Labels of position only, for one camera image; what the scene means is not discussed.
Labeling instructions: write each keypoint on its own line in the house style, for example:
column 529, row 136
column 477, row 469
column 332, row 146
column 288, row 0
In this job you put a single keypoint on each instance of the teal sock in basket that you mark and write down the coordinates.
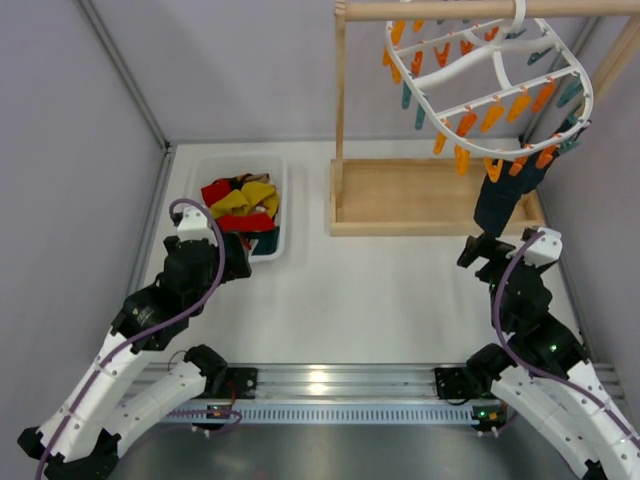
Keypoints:
column 264, row 243

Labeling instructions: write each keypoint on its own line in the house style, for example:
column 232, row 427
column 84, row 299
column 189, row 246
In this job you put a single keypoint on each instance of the aluminium mounting rail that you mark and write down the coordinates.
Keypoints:
column 336, row 395

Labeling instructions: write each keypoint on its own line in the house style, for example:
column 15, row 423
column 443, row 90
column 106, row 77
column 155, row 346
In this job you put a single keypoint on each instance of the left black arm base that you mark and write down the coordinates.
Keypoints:
column 239, row 383

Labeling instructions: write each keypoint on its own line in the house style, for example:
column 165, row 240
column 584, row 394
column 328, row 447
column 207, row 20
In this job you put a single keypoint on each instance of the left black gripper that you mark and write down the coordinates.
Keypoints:
column 239, row 255

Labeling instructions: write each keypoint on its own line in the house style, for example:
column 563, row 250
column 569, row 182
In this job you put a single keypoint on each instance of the dark navy sock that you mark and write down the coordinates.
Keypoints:
column 497, row 200

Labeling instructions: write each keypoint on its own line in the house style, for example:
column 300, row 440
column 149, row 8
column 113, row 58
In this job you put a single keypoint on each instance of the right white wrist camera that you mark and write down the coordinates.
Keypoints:
column 545, row 246

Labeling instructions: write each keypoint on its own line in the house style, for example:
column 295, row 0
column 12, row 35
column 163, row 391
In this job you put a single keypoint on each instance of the brown striped sock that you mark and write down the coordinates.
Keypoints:
column 240, row 180

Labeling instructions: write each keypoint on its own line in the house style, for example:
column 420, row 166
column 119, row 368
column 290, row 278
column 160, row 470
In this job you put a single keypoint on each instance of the navy christmas pattern sock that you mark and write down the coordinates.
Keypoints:
column 535, row 169

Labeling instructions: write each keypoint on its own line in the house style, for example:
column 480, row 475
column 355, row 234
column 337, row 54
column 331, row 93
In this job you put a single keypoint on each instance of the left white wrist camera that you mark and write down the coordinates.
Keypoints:
column 192, row 225

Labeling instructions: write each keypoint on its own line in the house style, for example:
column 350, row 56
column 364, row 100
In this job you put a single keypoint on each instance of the red christmas sock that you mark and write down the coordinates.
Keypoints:
column 260, row 222

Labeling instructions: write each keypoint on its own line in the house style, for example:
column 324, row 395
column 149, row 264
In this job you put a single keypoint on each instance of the white plastic basket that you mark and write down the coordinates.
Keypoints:
column 209, row 169

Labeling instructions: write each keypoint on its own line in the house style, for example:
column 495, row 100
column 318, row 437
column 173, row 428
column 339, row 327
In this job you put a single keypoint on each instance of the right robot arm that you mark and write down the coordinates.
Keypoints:
column 538, row 366

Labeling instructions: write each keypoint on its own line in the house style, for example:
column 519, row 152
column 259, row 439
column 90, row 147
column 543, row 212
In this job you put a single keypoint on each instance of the white round clip hanger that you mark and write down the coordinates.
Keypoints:
column 474, row 77

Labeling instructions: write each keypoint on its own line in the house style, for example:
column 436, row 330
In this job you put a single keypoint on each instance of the red sock in basket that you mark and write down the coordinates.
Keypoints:
column 216, row 191

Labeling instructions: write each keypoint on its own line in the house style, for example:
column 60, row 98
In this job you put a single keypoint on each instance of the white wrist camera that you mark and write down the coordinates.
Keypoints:
column 192, row 225
column 545, row 246

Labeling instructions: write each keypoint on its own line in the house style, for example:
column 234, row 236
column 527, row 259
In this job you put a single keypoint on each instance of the wooden drying rack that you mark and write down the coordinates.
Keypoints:
column 434, row 196

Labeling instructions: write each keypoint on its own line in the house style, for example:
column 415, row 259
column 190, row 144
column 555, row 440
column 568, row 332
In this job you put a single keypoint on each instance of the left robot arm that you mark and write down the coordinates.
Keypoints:
column 97, row 425

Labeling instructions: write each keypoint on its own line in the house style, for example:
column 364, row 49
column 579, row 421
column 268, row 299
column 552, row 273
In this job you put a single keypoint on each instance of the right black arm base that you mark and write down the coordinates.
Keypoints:
column 456, row 386

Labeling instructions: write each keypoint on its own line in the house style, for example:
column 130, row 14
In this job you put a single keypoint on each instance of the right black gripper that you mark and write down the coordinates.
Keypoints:
column 484, row 248

